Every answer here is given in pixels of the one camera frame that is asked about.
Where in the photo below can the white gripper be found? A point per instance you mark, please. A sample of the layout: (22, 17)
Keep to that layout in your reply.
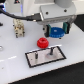
(54, 14)

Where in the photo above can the red plastic gear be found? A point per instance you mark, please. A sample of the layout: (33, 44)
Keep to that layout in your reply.
(42, 43)

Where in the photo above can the blue plastic gear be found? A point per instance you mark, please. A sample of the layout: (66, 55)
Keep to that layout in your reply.
(56, 32)

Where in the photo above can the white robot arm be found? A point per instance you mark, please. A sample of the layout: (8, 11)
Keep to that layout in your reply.
(33, 6)

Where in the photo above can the right metal peg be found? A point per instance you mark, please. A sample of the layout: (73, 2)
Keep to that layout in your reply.
(51, 51)

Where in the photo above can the beige electrical connector block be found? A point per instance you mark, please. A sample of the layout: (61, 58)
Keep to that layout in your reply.
(18, 27)

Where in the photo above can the black peg base plate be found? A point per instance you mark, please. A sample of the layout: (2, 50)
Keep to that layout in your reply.
(43, 56)

